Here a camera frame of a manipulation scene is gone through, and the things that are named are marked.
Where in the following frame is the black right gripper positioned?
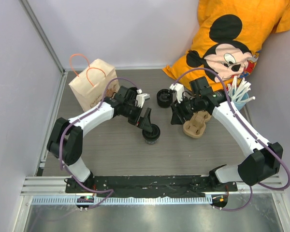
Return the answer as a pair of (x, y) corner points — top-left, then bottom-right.
(171, 94), (201, 125)

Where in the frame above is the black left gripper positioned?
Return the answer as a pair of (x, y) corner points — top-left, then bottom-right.
(122, 103), (152, 132)

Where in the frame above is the translucent single black cup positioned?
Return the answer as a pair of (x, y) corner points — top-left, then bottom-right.
(145, 139), (158, 145)

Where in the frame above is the printed paper takeout bag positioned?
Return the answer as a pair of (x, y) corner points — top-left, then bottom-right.
(69, 54), (119, 112)

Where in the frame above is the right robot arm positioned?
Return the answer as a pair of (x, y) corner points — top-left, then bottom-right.
(169, 77), (283, 191)

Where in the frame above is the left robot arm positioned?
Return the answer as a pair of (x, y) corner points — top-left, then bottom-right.
(46, 86), (160, 193)

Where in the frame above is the black coffee cup far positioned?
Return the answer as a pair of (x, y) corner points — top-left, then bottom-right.
(157, 89), (173, 108)

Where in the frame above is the white wrapped straws bundle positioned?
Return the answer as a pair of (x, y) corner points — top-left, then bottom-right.
(227, 77), (256, 104)

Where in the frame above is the blue straw holder cup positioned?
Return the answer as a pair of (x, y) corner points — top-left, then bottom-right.
(233, 100), (247, 111)

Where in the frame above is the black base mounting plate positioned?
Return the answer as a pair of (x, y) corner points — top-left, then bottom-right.
(65, 174), (239, 199)

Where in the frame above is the orange Mickey Mouse pillow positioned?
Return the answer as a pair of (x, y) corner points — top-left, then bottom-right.
(163, 0), (290, 91)

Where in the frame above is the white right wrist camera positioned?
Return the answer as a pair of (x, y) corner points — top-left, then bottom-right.
(169, 83), (185, 103)

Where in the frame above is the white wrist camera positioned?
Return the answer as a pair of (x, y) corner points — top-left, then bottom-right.
(135, 89), (150, 108)
(169, 83), (185, 103)

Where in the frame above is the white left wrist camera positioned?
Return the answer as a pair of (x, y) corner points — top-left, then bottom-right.
(135, 89), (150, 108)

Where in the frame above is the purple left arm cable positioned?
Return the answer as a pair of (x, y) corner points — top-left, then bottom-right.
(59, 77), (142, 210)

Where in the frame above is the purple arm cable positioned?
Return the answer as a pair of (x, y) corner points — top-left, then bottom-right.
(171, 67), (290, 211)
(59, 77), (142, 210)

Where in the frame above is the aluminium corner frame post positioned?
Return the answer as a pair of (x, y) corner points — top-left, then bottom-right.
(18, 0), (66, 73)

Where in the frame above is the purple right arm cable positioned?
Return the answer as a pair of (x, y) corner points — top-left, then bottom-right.
(171, 67), (290, 211)

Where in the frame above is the white slotted cable duct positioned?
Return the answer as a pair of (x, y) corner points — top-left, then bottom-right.
(31, 195), (212, 205)

